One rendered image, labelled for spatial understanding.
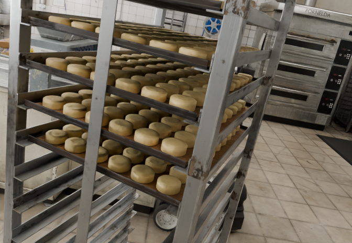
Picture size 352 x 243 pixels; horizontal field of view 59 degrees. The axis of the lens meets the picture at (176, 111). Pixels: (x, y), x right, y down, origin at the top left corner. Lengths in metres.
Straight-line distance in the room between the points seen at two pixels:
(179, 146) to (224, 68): 0.18
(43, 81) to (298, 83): 4.53
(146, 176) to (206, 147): 0.19
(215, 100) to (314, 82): 5.38
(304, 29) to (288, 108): 1.36
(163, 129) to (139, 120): 0.06
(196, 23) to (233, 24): 5.84
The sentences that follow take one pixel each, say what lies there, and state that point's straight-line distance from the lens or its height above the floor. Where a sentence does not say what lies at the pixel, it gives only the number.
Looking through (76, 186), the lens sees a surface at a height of 0.11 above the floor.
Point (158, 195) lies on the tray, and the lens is 0.62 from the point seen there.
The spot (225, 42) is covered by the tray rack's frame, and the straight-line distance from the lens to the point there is 0.48.
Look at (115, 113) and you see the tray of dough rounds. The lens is 0.71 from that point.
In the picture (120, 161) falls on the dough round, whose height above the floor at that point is 1.15.
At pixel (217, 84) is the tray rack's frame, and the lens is 0.49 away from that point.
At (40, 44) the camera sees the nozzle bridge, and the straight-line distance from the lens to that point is 2.09.
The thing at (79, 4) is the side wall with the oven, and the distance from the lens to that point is 6.61.
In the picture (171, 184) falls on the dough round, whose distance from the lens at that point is 0.64.
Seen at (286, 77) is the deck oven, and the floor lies 0.84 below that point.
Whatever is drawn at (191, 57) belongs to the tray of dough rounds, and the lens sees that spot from 0.51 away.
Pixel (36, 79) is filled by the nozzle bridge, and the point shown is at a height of 0.93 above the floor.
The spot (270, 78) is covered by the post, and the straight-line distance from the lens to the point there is 1.09.
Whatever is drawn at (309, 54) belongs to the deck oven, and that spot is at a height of 1.29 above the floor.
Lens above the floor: 1.47
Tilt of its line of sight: 17 degrees down
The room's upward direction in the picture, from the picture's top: 11 degrees clockwise
